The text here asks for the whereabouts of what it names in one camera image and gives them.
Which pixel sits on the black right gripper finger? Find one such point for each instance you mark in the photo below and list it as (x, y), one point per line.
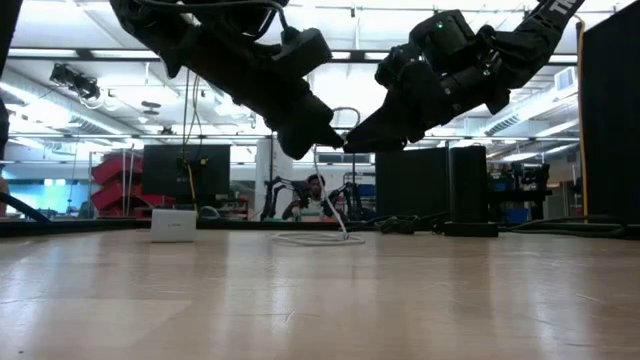
(395, 122)
(380, 146)

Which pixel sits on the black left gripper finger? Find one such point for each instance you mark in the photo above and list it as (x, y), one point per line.
(305, 142)
(315, 112)

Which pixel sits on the black tower power strip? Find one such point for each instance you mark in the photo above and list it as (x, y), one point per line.
(467, 180)

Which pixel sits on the white power adapter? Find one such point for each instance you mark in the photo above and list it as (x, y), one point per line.
(173, 227)

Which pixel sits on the black background robot arm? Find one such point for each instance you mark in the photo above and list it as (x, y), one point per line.
(352, 197)
(300, 190)

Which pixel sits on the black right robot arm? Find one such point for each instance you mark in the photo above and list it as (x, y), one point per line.
(540, 35)

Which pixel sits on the person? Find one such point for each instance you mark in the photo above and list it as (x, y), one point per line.
(314, 186)

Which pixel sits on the black partition panel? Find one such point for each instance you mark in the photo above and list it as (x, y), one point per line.
(410, 185)

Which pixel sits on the black background robot station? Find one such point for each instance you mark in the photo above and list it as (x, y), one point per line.
(520, 182)

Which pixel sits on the black monitor screen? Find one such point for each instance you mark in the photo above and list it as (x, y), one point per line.
(165, 170)

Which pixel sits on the small blue background bin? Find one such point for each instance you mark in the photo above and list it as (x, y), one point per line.
(517, 215)

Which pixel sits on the black ceiling light track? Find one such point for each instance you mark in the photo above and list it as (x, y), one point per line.
(82, 53)

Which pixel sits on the black ceiling-hung device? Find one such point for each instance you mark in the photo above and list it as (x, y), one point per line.
(75, 80)

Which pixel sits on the black curtain with yellow edge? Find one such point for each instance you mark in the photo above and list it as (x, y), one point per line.
(610, 125)

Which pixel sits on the red stacked shelving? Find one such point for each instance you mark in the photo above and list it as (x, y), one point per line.
(112, 170)

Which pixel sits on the black background gantry frame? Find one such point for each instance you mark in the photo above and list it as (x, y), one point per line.
(272, 150)

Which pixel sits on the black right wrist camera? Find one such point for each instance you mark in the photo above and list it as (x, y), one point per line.
(395, 70)

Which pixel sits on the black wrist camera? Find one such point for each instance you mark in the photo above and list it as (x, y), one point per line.
(395, 70)
(302, 52)

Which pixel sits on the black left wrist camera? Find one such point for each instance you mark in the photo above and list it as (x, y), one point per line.
(302, 52)

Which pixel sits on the black aluminium table frame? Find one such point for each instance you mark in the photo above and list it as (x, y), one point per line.
(75, 227)

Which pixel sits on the black diagonal frame brace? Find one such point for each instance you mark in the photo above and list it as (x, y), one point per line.
(20, 207)

